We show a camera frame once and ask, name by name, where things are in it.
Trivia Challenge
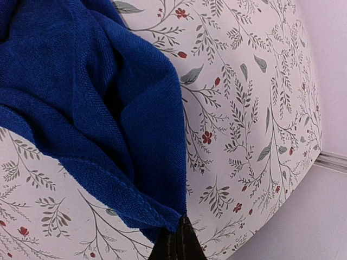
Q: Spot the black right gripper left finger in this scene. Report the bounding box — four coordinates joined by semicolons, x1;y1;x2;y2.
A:
148;229;177;260

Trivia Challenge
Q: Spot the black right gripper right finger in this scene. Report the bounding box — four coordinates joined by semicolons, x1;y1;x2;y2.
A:
176;216;207;260

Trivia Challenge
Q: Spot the blue towel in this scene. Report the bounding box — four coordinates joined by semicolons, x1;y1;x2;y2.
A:
1;1;187;242

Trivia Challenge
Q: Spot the right aluminium frame post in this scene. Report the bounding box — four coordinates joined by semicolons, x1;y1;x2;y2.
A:
315;152;346;172

